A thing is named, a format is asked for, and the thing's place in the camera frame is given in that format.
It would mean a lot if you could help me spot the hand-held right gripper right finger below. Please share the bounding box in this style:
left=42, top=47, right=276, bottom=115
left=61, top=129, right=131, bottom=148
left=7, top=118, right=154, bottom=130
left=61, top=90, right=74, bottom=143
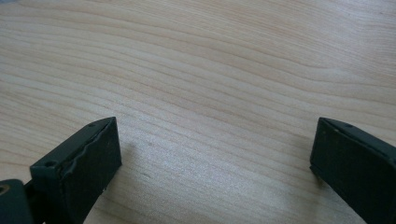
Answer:
left=309, top=117, right=396, bottom=224

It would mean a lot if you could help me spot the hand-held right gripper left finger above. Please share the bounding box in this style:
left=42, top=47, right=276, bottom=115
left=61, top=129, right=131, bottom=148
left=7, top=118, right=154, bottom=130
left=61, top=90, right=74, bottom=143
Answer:
left=29, top=116, right=123, bottom=224

